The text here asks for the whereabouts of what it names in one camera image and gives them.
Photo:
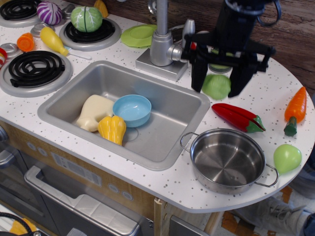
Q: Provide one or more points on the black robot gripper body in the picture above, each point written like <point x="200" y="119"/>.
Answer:
<point x="230" y="43"/>

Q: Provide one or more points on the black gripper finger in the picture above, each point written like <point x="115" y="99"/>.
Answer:
<point x="199" y="68"/>
<point x="242" y="73"/>

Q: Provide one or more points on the light green toy broccoli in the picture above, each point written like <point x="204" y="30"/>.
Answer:
<point x="217" y="86"/>

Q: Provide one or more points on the stainless steel pot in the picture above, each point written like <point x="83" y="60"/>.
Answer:
<point x="226" y="161"/>

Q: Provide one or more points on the green toy can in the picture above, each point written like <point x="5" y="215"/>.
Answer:
<point x="219" y="69"/>

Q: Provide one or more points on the white red toy sushi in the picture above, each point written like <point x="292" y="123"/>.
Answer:
<point x="203" y="32"/>

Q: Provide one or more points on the silver toy faucet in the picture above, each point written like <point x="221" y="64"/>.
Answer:
<point x="163" y="58"/>

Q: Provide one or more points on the red toy chili pepper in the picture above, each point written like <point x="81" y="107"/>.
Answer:
<point x="240" y="118"/>

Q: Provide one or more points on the grey toy sink basin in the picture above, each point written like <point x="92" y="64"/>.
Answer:
<point x="157" y="113"/>

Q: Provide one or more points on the green toy plate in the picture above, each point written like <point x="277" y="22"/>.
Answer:
<point x="139" y="36"/>

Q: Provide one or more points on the light blue toy bowl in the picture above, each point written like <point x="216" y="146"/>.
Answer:
<point x="134" y="109"/>

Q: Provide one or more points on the light green toy pear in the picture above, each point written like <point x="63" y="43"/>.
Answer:
<point x="287" y="158"/>

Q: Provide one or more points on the rear right stove burner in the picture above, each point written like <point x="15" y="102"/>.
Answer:
<point x="107" y="35"/>

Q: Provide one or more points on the yellow toy squash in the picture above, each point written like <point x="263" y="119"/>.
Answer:
<point x="112" y="129"/>

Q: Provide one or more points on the cream toy chicken drumstick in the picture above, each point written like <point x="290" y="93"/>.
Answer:
<point x="94" y="113"/>

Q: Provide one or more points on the yellow toy corn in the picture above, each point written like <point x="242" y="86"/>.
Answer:
<point x="100" y="5"/>

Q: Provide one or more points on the green toy cabbage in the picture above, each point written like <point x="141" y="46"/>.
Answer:
<point x="86" y="19"/>

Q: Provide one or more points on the grey sneaker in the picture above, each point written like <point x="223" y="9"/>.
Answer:
<point x="275" y="215"/>

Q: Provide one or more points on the yellow toy mustard bottle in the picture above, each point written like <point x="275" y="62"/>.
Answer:
<point x="52" y="40"/>

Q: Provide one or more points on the purple toy onion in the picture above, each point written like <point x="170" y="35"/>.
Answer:
<point x="49" y="13"/>

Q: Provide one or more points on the silver stove knob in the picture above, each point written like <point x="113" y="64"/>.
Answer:
<point x="11" y="49"/>
<point x="35" y="31"/>

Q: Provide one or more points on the front black stove burner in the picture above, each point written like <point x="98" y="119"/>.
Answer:
<point x="35" y="74"/>

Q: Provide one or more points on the orange toy carrot slice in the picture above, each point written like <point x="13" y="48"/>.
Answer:
<point x="25" y="42"/>

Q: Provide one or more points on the rear left stove burner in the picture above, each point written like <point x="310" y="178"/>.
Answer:
<point x="19" y="13"/>

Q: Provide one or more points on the red white toy piece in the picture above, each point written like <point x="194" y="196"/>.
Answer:
<point x="3" y="57"/>

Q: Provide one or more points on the yellow toy on floor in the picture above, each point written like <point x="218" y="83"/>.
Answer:
<point x="18" y="229"/>

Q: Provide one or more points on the silver oven door handle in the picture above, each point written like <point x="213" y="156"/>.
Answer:
<point x="83" y="213"/>

